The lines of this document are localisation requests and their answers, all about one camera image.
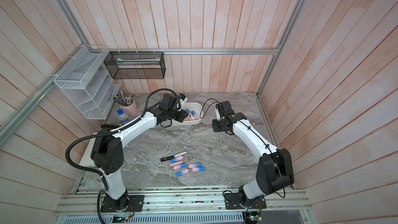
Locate white plastic storage box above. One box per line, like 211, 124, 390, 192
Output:
172, 102, 203, 126

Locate pink blue lipstick tube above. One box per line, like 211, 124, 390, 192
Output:
191, 111, 200, 120

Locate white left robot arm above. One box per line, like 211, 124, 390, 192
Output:
91, 92, 188, 200

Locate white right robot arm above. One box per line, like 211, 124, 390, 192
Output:
212, 101, 295, 200

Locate pink blue lipstick middle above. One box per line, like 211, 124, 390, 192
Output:
171, 156, 184, 163

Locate pink blue lipstick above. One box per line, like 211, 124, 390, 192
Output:
176, 169, 190, 177
171, 156, 184, 163
190, 167, 205, 172
188, 163, 202, 169
170, 160, 187, 170

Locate pink blue lipstick lower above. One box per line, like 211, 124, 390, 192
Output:
170, 160, 187, 170

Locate pink blue lipstick far right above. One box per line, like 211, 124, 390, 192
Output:
190, 167, 205, 172

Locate pink blue lipstick bottom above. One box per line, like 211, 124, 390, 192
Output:
176, 169, 190, 177

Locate pink round cup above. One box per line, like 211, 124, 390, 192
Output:
120, 100, 139, 118

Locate small clear water bottle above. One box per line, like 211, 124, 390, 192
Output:
117, 109, 130, 125

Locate pens in cup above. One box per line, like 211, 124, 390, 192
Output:
113, 90, 134, 106

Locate black stapler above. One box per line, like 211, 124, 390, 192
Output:
101, 124, 119, 131

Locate white book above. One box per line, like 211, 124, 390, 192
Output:
79, 138, 95, 168

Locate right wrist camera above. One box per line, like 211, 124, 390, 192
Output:
215, 108, 222, 121

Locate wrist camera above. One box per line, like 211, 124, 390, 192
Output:
178, 93, 188, 110
215, 108, 222, 121

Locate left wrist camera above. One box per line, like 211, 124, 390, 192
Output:
178, 93, 188, 110

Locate black corrugated cable hose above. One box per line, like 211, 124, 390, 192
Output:
65, 88, 178, 177

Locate black mesh wall basket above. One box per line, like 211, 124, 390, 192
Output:
104, 51, 166, 79

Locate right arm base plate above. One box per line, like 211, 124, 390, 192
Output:
222, 190, 267, 210

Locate white wire mesh shelf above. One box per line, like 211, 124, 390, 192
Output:
54, 45, 122, 120

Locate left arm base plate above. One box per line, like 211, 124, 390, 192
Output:
100, 195, 145, 213

